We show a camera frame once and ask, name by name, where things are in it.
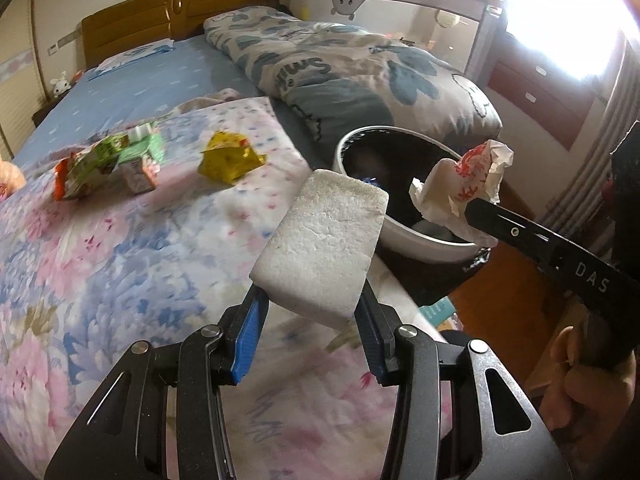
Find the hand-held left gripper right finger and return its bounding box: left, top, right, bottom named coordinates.
left=352, top=280, right=573, bottom=480

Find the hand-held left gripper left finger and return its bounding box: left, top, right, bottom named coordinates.
left=45, top=285, right=271, bottom=480

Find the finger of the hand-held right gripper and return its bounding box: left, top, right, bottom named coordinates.
left=465, top=197, right=556, bottom=266

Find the white paper wrapper red print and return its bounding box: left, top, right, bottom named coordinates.
left=409, top=140, right=515, bottom=247

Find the white foam block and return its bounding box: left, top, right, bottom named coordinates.
left=249, top=169, right=390, bottom=332

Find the black trash bin white rim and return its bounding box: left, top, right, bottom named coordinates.
left=334, top=126, right=488, bottom=262

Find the green snack packet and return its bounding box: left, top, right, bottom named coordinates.
left=65, top=122, right=166, bottom=198

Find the person's right hand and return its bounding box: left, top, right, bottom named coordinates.
left=542, top=327, right=640, bottom=441

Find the teal booklet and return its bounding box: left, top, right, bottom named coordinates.
left=420, top=297, right=456, bottom=326

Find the grey curtain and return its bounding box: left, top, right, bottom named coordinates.
left=540, top=30, right=640, bottom=261

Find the floral blanket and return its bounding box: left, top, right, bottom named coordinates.
left=0, top=95, right=451, bottom=480

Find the reddish brown dresser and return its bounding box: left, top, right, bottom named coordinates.
left=487, top=30, right=608, bottom=151

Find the crumpled yellow wrapper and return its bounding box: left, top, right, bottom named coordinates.
left=197, top=131, right=267, bottom=183

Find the grey quilt blue print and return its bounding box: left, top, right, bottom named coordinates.
left=202, top=5, right=503, bottom=153

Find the pink cloth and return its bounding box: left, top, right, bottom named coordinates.
left=175, top=87, right=241, bottom=116

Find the orange red packet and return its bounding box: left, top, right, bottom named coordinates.
left=54, top=157, right=81, bottom=202

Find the bed with blue sheet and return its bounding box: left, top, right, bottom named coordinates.
left=10, top=35, right=301, bottom=171

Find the cream teddy bear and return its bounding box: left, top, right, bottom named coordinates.
left=0, top=159, right=26, bottom=196

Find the blue and white pillow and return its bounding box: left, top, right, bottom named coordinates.
left=92, top=39, right=176, bottom=75

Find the dark wooden nightstand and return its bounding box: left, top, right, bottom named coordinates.
left=32, top=95, right=66, bottom=128

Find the cream sliding door wardrobe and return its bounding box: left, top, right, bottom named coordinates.
left=0, top=0, right=56, bottom=161

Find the wooden headboard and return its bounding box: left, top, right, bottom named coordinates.
left=80, top=0, right=281, bottom=68

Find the wall switch panel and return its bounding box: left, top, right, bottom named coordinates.
left=47, top=30, right=81, bottom=56

